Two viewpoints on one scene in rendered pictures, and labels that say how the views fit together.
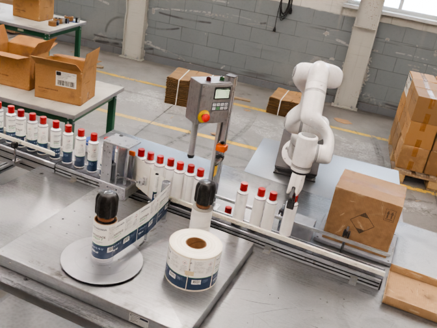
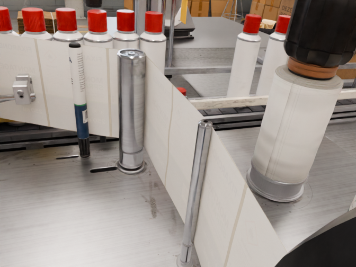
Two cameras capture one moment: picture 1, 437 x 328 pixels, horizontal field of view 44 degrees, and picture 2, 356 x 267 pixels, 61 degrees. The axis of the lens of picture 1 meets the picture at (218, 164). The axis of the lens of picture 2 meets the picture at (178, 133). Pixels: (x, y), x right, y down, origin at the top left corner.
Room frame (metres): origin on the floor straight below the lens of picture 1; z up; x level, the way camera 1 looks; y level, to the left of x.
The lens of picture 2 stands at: (1.74, 0.40, 1.19)
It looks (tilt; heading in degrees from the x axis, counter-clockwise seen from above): 31 degrees down; 321
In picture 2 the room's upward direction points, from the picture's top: 6 degrees clockwise
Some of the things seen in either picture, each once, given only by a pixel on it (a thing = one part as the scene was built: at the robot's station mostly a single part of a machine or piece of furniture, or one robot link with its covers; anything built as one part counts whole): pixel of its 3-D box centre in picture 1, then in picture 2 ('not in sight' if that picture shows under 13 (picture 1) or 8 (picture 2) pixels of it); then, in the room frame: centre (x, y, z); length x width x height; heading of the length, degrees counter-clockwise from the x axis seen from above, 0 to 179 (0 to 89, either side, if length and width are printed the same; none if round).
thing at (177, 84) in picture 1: (196, 89); not in sight; (6.45, 0.43, 0.16); 0.65 x 0.54 x 0.32; 83
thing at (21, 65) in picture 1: (19, 57); not in sight; (3.84, 1.56, 0.96); 0.53 x 0.45 x 0.37; 170
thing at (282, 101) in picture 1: (296, 105); (42, 21); (6.70, -0.84, 0.11); 0.65 x 0.54 x 0.22; 76
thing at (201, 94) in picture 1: (209, 100); not in sight; (2.34, 0.09, 1.38); 0.17 x 0.10 x 0.19; 126
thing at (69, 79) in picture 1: (67, 70); not in sight; (3.73, 1.17, 0.97); 0.51 x 0.39 x 0.37; 174
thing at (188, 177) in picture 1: (188, 184); (126, 65); (2.26, 0.12, 0.98); 0.05 x 0.05 x 0.20
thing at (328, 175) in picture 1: (322, 183); (195, 39); (2.92, -0.62, 0.81); 0.90 x 0.90 x 0.04; 79
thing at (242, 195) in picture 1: (240, 203); (243, 63); (2.17, -0.13, 0.98); 0.05 x 0.05 x 0.20
